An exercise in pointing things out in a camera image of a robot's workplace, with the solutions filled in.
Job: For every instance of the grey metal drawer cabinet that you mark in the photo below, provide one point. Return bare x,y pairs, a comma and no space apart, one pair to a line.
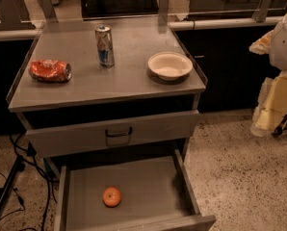
96,93

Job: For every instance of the open middle grey drawer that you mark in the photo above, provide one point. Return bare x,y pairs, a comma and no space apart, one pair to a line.
156,195

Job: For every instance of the white bowl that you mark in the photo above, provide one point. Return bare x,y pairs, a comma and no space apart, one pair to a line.
170,66

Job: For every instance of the orange fruit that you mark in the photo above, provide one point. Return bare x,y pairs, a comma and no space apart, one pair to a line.
111,197

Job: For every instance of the left metal post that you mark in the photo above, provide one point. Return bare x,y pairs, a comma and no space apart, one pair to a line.
48,11

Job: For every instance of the black stand leg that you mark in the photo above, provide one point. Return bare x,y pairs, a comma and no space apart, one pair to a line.
5,190

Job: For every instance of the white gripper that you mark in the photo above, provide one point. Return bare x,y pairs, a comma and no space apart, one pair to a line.
285,45

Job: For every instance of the middle metal post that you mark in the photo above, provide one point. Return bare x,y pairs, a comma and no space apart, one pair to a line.
163,11

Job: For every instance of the black drawer handle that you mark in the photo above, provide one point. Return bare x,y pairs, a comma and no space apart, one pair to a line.
108,134

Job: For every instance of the crushed orange soda can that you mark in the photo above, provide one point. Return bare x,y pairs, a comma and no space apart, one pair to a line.
50,71

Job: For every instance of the tall silver blue can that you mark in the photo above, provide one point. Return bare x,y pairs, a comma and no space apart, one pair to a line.
104,45

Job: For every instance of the top grey drawer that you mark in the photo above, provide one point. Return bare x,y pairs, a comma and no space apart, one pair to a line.
86,137

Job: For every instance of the metal post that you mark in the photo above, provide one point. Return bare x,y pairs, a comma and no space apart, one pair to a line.
163,11
261,12
48,11

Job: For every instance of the right metal post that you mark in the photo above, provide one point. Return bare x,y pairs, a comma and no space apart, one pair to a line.
261,12

